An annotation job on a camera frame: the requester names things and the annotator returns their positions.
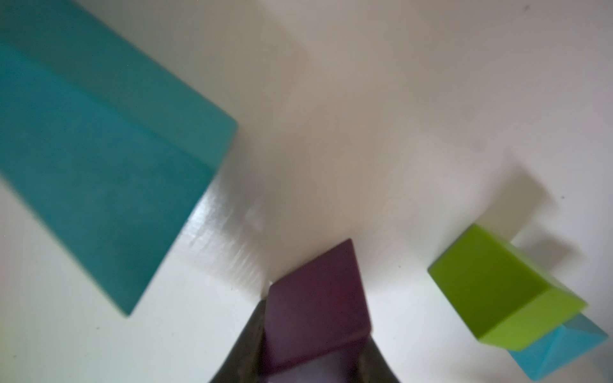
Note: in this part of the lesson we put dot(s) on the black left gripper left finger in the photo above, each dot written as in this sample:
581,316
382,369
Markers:
243,362

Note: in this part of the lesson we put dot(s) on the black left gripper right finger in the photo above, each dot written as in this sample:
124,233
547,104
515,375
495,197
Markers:
372,367

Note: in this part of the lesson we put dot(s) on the purple triangular prism block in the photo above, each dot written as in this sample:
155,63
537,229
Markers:
316,321

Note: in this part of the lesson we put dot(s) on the green cube block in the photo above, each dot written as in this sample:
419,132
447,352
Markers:
504,298

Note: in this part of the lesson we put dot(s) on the teal triangular prism block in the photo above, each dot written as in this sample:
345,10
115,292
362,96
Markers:
109,149
559,347

